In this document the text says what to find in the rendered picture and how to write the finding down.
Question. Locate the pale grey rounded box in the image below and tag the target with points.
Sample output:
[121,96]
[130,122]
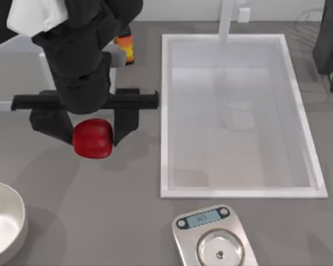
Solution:
[118,56]

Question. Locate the white tall tap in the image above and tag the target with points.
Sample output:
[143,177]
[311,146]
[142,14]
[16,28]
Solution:
[226,19]

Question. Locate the white bowl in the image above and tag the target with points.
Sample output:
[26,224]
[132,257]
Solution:
[2,221]

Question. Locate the silver kitchen scale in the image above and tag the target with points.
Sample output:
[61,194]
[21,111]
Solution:
[211,238]

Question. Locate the orange and yellow can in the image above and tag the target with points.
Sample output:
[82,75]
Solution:
[127,47]

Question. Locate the white sink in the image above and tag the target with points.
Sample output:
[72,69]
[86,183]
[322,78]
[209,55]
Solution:
[238,124]

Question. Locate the red apple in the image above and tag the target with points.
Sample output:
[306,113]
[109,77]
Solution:
[93,138]

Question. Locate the white wall outlet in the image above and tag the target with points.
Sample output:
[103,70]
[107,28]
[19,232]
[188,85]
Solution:
[244,14]

